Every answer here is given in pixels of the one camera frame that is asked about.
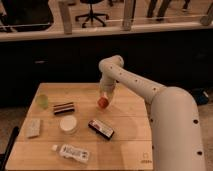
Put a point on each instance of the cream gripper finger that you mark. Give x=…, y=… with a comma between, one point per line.
x=106, y=96

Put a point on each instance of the black red snack box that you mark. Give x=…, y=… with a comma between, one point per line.
x=101, y=128

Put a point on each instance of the black office chair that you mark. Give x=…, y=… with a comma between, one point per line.
x=91, y=15

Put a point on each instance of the orange-red apple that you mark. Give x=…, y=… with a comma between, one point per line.
x=103, y=102

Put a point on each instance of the green plastic cup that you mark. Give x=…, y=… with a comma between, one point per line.
x=42, y=101

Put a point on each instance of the striped dark box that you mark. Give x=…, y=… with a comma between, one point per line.
x=62, y=108

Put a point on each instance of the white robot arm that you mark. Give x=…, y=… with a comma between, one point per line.
x=174, y=118

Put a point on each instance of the white sponge block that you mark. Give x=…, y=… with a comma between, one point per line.
x=33, y=128

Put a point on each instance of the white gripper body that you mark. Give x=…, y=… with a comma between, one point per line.
x=107, y=86

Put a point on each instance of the wooden table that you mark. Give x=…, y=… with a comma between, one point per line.
x=129, y=149

